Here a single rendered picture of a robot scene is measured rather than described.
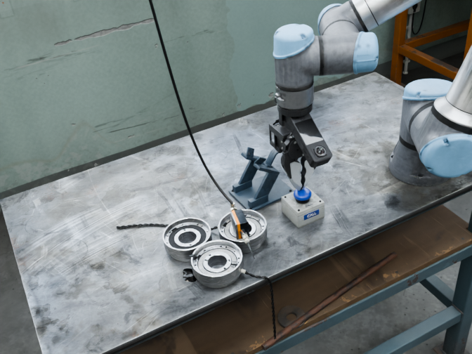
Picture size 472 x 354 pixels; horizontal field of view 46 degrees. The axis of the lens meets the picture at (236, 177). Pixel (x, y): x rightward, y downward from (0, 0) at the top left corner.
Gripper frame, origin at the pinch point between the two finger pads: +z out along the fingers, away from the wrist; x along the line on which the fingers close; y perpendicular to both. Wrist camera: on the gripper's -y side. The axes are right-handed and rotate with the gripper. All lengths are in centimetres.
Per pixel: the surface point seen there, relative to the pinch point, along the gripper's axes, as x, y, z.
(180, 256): 29.9, 0.3, 5.7
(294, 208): 3.1, -1.7, 3.6
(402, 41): -163, 148, 58
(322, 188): -9.3, 5.5, 8.1
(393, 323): -45, 12, 88
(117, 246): 40.1, 13.2, 8.2
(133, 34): -12, 161, 19
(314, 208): -0.8, -3.6, 4.3
